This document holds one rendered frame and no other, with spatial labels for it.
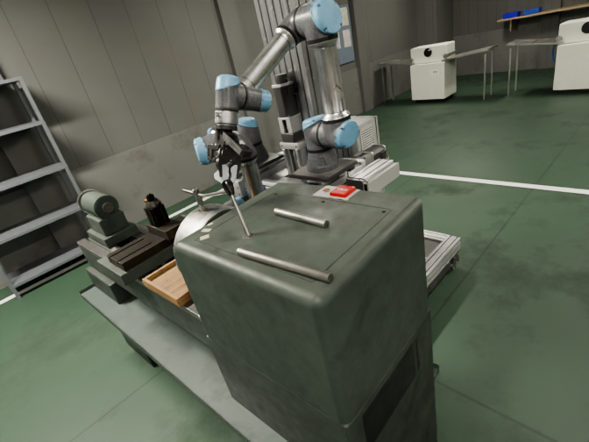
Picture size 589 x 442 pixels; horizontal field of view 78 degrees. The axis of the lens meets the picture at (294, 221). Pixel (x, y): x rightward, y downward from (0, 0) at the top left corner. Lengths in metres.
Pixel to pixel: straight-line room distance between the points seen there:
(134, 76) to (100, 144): 0.93
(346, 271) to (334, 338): 0.14
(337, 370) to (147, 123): 4.61
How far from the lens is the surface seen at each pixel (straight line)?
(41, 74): 4.88
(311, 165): 1.64
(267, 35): 1.93
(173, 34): 5.48
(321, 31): 1.43
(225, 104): 1.21
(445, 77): 7.88
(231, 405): 1.56
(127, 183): 5.09
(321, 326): 0.77
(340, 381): 0.90
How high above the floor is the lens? 1.71
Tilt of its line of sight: 26 degrees down
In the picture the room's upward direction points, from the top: 13 degrees counter-clockwise
